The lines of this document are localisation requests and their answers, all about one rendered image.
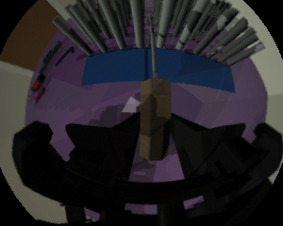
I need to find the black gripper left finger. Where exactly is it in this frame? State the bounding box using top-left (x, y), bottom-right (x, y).
top-left (65, 113), bottom-right (141, 181)

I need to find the blue flat strip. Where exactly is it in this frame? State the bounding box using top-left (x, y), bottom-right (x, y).
top-left (81, 48), bottom-right (236, 93)

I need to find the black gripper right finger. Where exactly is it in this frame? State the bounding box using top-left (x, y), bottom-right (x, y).
top-left (171, 113), bottom-right (246, 178)

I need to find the red and black screwdriver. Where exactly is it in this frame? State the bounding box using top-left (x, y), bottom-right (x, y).
top-left (28, 74), bottom-right (46, 102)

